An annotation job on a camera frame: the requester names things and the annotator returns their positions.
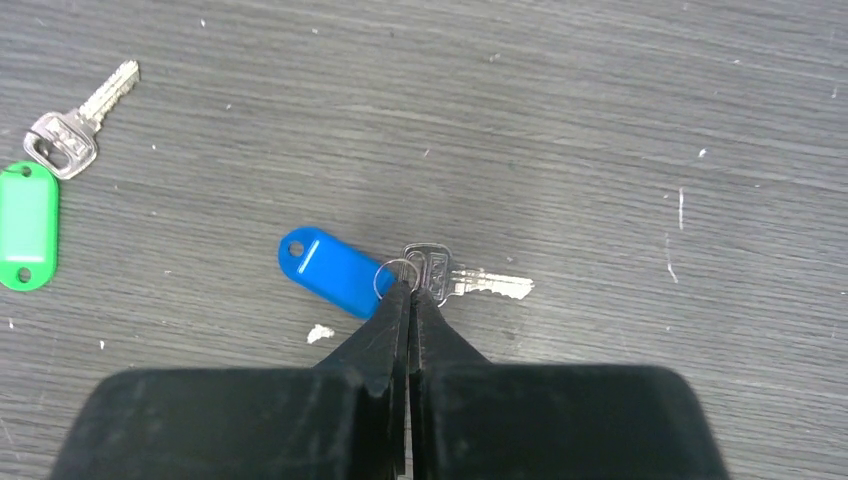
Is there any blue key tag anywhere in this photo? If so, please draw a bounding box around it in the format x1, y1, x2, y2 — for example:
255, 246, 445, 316
278, 227, 396, 319

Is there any green key tag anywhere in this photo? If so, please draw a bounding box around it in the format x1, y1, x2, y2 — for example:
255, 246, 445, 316
1, 161, 60, 292

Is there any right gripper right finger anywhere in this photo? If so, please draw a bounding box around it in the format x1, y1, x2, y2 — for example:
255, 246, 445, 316
409, 291, 729, 479

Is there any silver key with blue tag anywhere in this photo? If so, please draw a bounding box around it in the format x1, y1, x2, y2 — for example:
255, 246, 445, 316
402, 242, 535, 307

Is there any silver key with green tag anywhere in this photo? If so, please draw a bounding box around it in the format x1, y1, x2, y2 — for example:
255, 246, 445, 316
23, 60, 140, 180

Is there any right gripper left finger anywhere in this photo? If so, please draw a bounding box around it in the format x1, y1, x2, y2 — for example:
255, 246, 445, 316
50, 282, 411, 479

